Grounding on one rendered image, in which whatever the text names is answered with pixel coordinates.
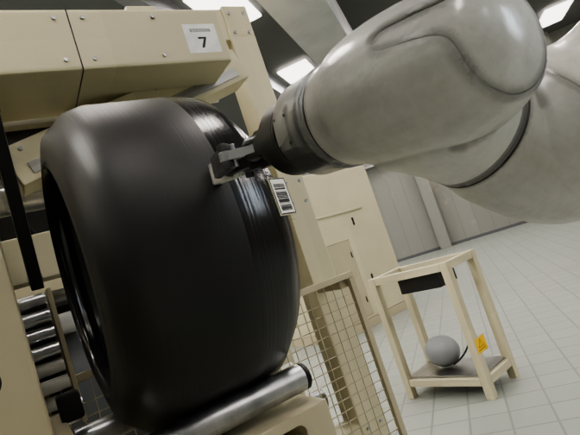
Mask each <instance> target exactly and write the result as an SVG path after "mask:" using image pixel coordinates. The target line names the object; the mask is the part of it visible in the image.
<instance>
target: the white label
mask: <svg viewBox="0 0 580 435"><path fill-rule="evenodd" d="M267 181H268V185H269V187H270V190H271V193H272V195H273V197H274V202H275V204H276V206H277V209H278V212H279V214H280V216H286V215H291V214H296V213H297V211H296V210H295V207H294V204H293V201H292V198H291V196H290V193H289V191H288V189H287V184H286V181H285V180H284V177H279V178H267Z"/></svg>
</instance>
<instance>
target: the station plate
mask: <svg viewBox="0 0 580 435"><path fill-rule="evenodd" d="M181 26H182V28H183V31H184V34H185V37H186V41H187V44H188V47H189V50H190V53H191V54H195V53H210V52H223V50H222V48H221V45H220V42H219V39H218V35H217V32H216V29H215V27H214V24H181Z"/></svg>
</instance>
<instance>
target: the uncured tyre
mask: <svg viewBox="0 0 580 435"><path fill-rule="evenodd" d="M247 138H249V137H248V136H247V135H246V134H245V133H244V132H243V131H242V130H241V129H240V128H239V127H238V126H237V125H235V124H234V123H233V122H232V121H231V120H230V119H229V118H228V117H227V116H226V115H225V114H224V113H222V112H221V111H220V110H219V109H217V108H216V107H215V106H213V105H212V104H209V103H207V102H206V101H204V100H200V99H196V98H188V97H183V96H172V97H164V98H147V99H139V100H130V101H122V102H113V103H104V104H88V105H81V106H79V107H77V108H74V109H72V110H69V111H66V112H63V113H62V114H61V115H60V116H59V117H58V118H57V120H56V121H55V122H54V124H53V125H52V126H51V127H50V128H49V130H48V131H47V132H46V134H45V135H44V136H43V137H42V138H41V145H40V157H41V181H42V191H43V198H44V204H45V209H46V214H47V222H48V227H49V231H50V235H51V239H52V243H53V246H54V253H55V257H56V261H57V264H58V268H59V271H60V277H61V280H62V283H63V287H64V290H65V293H66V298H67V301H68V305H69V307H70V310H71V314H72V318H73V321H74V324H75V326H76V329H77V332H78V334H79V339H80V342H81V344H82V347H83V349H84V352H85V355H86V358H87V361H88V363H89V365H90V367H91V371H92V373H93V374H94V377H95V379H96V381H97V383H98V385H99V387H100V389H101V391H102V393H103V395H104V398H105V399H106V401H107V402H108V404H109V406H110V409H111V411H112V412H113V413H114V415H115V416H116V418H117V419H118V420H119V421H120V422H121V423H123V424H125V425H127V426H132V427H134V428H137V429H140V430H142V431H145V432H149V433H151V432H154V431H156V430H158V429H160V428H162V427H163V426H167V425H169V424H171V423H173V422H174V421H176V420H178V419H182V418H184V417H185V416H187V415H189V414H191V413H194V412H196V411H198V410H200V409H202V408H204V407H207V406H209V405H210V404H212V403H214V402H217V401H219V400H221V399H223V398H225V397H227V396H229V395H231V394H234V393H236V392H238V391H240V390H242V389H244V388H246V387H248V386H250V385H253V384H255V383H257V382H259V381H261V380H263V379H265V378H267V376H268V373H269V372H271V371H273V370H275V369H276V368H277V367H278V366H279V365H280V364H281V366H282V365H283V363H284V362H285V360H286V357H287V353H288V351H289V348H290V345H291V342H292V339H293V334H294V332H295V328H296V325H297V321H298V316H299V301H300V282H299V263H298V256H297V251H296V247H295V241H294V238H293V231H292V227H291V224H290V221H289V217H288V215H286V216H280V214H279V212H278V209H277V206H276V204H275V202H274V197H273V195H272V193H271V190H270V187H269V185H268V181H267V178H273V175H272V174H271V172H270V170H269V168H268V167H266V168H265V169H259V168H258V169H256V170H254V173H255V177H251V178H247V179H246V175H245V172H244V171H243V173H244V175H243V176H241V177H239V178H236V179H234V180H231V181H228V182H226V183H223V184H221V185H216V186H214V185H213V184H212V180H211V174H210V170H209V167H208V165H209V164H210V163H211V161H210V158H211V157H212V156H213V155H214V154H215V153H216V151H217V147H216V146H217V145H219V144H220V143H228V144H232V143H233V144H234V146H235V148H240V147H241V146H242V145H243V141H244V140H245V139H247ZM281 366H280V368H281ZM225 383H227V384H226V385H223V384H225ZM221 385H223V386H222V387H220V388H217V387H219V386H221ZM214 388H217V389H215V390H212V389H214ZM210 390H212V391H211V392H209V393H207V394H204V395H201V394H203V393H206V392H208V391H210ZM199 395H201V396H199ZM197 396H199V397H198V398H196V399H194V400H190V399H192V398H194V397H197ZM188 400H190V401H188ZM186 401H188V402H187V403H185V404H183V402H186Z"/></svg>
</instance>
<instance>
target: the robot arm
mask: <svg viewBox="0 0 580 435"><path fill-rule="evenodd" d="M216 147H217V151H216V153H215V154H214V155H213V156H212V157H211V158H210V161H211V163H210V164H209V165H208V167H209V170H210V174H211V180H212V184H213V185H214V186H216V185H221V184H223V183H226V182H228V181H231V180H234V179H236V178H239V177H241V176H243V175H244V173H243V171H244V172H245V175H246V179H247V178H251V177H255V173H254V170H256V169H258V168H259V169H265V168H266V167H272V166H273V167H274V168H275V169H277V170H278V171H280V172H282V173H285V174H289V175H301V174H305V173H310V174H316V175H324V174H328V173H334V172H336V171H339V170H343V169H345V168H351V167H357V166H360V165H362V164H364V163H365V164H370V165H373V166H374V167H375V168H377V169H379V170H384V171H391V172H396V173H406V174H410V175H414V176H418V177H420V178H424V179H427V180H431V181H434V182H437V183H439V184H441V185H443V186H446V187H448V188H449V189H451V190H452V191H453V192H454V193H455V194H457V195H458V196H459V197H461V198H463V199H466V200H468V201H469V202H471V203H472V204H474V205H478V206H480V207H482V208H484V209H486V210H489V211H492V212H495V213H498V214H500V215H503V216H506V217H509V218H514V219H518V220H521V221H525V222H529V223H535V224H568V223H574V222H576V221H580V21H579V22H578V23H577V24H576V26H575V27H574V28H573V29H572V30H571V31H570V32H569V33H567V34H566V35H565V36H564V37H562V38H561V39H559V40H558V41H556V42H554V43H552V44H551V45H549V46H546V41H545V34H544V31H543V29H542V26H541V23H540V21H539V18H538V17H537V15H536V13H535V11H534V10H533V8H532V6H531V5H530V4H529V2H528V1H527V0H402V1H400V2H398V3H396V4H395V5H393V6H391V7H389V8H387V9H385V10H383V11H382V12H381V13H379V14H377V15H376V16H374V17H372V18H370V19H369V20H367V21H366V22H365V23H363V24H362V25H361V26H359V27H358V28H356V29H355V30H353V31H352V32H351V33H349V34H348V35H347V36H345V37H344V38H343V39H342V40H341V41H340V42H339V43H338V44H337V45H336V46H335V47H334V48H333V49H332V50H331V51H330V52H329V53H328V54H327V55H326V57H325V59H324V61H323V62H322V64H321V65H319V66H316V67H315V68H313V69H312V70H311V71H310V72H309V73H308V74H307V75H305V76H304V77H301V79H299V80H297V81H296V82H294V83H292V84H291V85H290V86H288V88H286V89H285V90H284V91H283V92H282V94H281V95H280V96H279V98H278V100H277V102H276V104H274V105H273V106H271V107H270V108H269V109H268V110H267V111H266V112H265V113H264V115H263V116H262V119H261V121H260V124H259V128H258V130H256V131H255V132H254V133H253V135H252V136H250V137H249V138H247V139H245V140H244V141H243V145H242V146H241V147H240V148H235V146H234V144H233V143H232V144H228V143H220V144H219V145H217V146H216Z"/></svg>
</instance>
